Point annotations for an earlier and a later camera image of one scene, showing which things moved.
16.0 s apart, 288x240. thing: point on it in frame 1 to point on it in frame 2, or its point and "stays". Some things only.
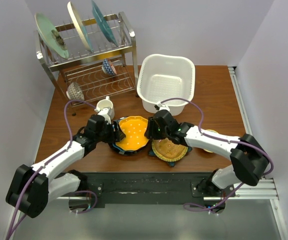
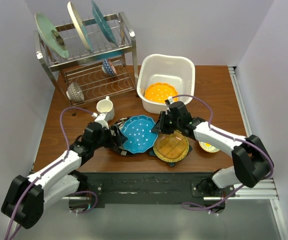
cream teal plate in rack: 80,26 stays
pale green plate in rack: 51,36 stays
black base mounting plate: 148,189 stays
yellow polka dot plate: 135,128 to 159,92
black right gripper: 150,133 to 163,116
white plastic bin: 161,77 stays
